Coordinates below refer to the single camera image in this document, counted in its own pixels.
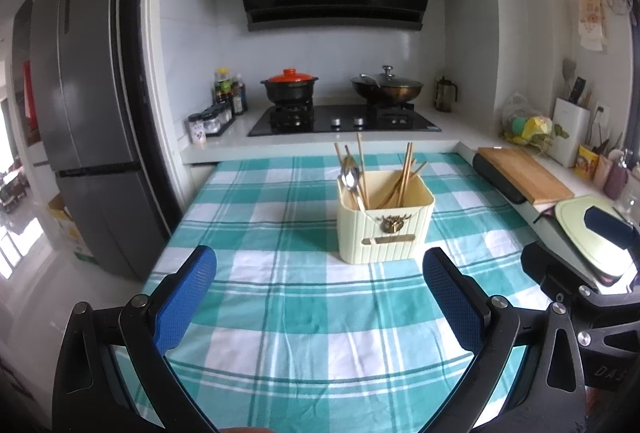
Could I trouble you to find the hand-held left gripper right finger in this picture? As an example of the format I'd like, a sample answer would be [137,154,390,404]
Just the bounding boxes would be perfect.
[423,246,589,433]

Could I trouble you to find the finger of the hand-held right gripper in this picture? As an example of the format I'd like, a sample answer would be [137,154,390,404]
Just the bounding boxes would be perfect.
[520,242,602,295]
[585,206,640,250]

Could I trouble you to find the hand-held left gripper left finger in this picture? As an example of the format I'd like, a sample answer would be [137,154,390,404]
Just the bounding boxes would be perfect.
[52,245,218,433]

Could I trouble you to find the cream ribbed utensil bin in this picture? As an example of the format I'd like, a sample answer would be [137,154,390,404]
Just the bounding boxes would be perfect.
[336,170,436,262]

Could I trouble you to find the green cutting board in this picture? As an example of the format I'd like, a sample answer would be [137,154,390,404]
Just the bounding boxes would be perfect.
[555,195,633,275]

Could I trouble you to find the black pan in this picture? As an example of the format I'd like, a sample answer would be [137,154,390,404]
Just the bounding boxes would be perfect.
[542,208,638,288]

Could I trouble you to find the wooden cutting board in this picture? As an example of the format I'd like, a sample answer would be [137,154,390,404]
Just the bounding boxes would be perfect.
[477,147,576,206]

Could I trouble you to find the white knife holder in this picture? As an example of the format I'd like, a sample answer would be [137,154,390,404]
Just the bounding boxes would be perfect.
[552,98,591,168]

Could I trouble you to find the black tray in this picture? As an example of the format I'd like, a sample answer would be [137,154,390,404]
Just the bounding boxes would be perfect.
[472,153,528,205]

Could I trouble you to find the teal checkered tablecloth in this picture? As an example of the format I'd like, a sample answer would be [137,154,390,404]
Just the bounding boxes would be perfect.
[140,152,566,433]

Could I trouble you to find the cardboard box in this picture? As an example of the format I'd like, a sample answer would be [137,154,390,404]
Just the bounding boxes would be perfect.
[47,194,96,264]

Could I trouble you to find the clear plastic bag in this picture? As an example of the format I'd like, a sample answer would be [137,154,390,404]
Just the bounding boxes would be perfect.
[500,93,556,148]

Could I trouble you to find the dark glass kettle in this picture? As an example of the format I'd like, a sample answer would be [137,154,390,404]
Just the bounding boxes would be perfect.
[434,76,458,114]

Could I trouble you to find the black gas stove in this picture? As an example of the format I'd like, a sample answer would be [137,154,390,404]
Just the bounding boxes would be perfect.
[247,105,442,137]

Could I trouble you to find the dark sauce bottle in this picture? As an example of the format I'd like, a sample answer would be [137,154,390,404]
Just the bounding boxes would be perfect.
[231,74,248,115]

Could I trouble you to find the grey refrigerator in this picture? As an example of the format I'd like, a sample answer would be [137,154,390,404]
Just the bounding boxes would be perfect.
[30,0,173,281]

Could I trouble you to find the yellow cap sauce bottle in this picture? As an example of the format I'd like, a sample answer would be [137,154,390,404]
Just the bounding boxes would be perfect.
[215,68,232,106]

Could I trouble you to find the wok with glass lid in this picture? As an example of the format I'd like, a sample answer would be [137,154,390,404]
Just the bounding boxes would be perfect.
[350,66,425,106]

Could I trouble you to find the black clay pot orange lid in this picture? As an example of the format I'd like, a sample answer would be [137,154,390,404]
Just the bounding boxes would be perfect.
[260,69,322,106]

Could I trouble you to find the hanging wall cloth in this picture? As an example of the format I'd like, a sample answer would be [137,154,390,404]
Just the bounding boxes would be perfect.
[577,0,608,54]

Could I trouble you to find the red wall hanging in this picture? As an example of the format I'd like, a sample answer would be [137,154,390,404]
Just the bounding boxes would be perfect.
[22,59,33,120]

